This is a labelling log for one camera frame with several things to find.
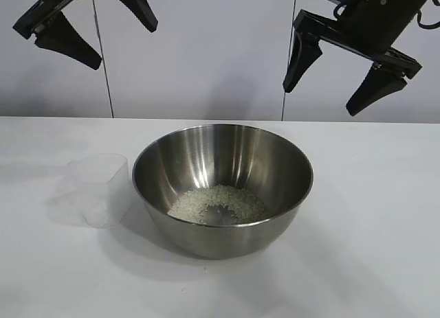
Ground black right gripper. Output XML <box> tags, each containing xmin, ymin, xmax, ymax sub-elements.
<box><xmin>282</xmin><ymin>0</ymin><xmax>430</xmax><ymax>117</ymax></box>

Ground stainless steel mixing bowl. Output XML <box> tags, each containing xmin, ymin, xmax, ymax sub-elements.
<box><xmin>131</xmin><ymin>123</ymin><xmax>315</xmax><ymax>260</ymax></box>

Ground white rice grains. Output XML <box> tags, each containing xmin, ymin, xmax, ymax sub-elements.
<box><xmin>167</xmin><ymin>183</ymin><xmax>270</xmax><ymax>226</ymax></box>

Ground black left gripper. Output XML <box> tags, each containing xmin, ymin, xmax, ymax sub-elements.
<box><xmin>12</xmin><ymin>0</ymin><xmax>160</xmax><ymax>71</ymax></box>

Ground clear plastic measuring cup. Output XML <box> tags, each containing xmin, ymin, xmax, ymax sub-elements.
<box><xmin>46</xmin><ymin>152</ymin><xmax>130</xmax><ymax>230</ymax></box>

